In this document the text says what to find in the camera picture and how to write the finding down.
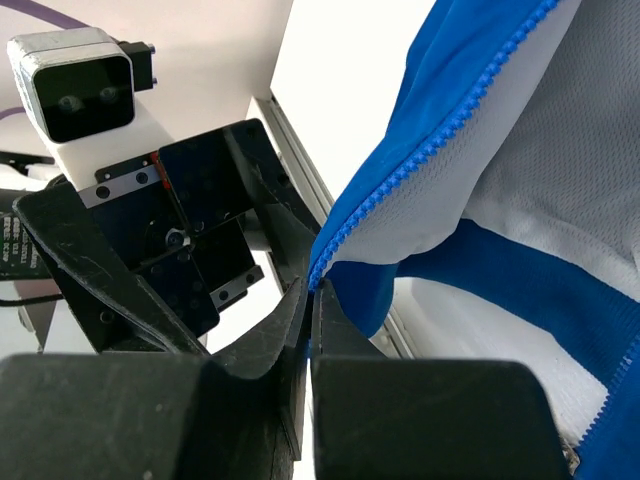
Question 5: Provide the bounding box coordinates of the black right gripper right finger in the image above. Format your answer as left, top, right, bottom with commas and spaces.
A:
311, 281, 570, 479

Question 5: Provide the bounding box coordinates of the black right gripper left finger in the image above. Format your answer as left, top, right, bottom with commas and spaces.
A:
1, 280, 306, 479

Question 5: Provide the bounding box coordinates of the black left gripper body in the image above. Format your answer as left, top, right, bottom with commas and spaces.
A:
74, 119, 265, 348

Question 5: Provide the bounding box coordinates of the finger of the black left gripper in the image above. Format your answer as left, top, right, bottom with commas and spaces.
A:
224, 127, 319, 350
13, 183, 208, 356

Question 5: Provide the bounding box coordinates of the blue red white hooded jacket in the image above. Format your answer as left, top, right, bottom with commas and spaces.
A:
308, 1, 639, 479

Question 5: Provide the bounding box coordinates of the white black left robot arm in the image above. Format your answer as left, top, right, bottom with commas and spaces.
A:
1, 119, 319, 352

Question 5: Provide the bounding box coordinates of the aluminium table frame rail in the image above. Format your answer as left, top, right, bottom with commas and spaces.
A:
247, 96, 415, 359

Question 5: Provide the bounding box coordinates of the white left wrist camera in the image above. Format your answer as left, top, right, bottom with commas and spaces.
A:
7, 27, 172, 190

